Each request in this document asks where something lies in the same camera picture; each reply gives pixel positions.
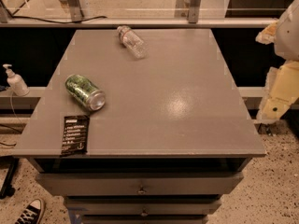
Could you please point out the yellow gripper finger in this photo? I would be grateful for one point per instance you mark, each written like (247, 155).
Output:
(267, 35)
(281, 91)

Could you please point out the green soda can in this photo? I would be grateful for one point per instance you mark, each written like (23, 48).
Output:
(85, 92)

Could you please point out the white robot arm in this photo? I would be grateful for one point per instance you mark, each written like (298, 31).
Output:
(286, 43)

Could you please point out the top grey drawer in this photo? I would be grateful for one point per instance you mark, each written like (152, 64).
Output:
(149, 184)

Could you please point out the grey drawer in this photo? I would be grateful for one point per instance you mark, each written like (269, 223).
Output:
(149, 184)
(147, 205)

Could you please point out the clear plastic water bottle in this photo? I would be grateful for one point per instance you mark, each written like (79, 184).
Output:
(132, 41)

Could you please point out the grey drawer cabinet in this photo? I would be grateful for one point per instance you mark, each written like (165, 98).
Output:
(176, 111)

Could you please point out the black snack packet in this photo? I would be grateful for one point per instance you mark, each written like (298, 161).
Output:
(75, 135)

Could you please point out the white pump dispenser bottle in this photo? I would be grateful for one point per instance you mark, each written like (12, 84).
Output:
(15, 81)

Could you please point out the black canvas sneaker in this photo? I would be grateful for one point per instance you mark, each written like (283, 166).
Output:
(32, 213)

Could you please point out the black stand base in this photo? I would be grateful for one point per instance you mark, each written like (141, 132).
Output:
(9, 167)

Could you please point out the metal frame post right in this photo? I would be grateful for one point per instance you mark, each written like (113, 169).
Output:
(194, 8)

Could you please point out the metal frame post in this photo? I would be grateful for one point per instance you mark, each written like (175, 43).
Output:
(75, 10)
(194, 8)

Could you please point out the metal frame post left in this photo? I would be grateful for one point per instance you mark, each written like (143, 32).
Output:
(75, 10)

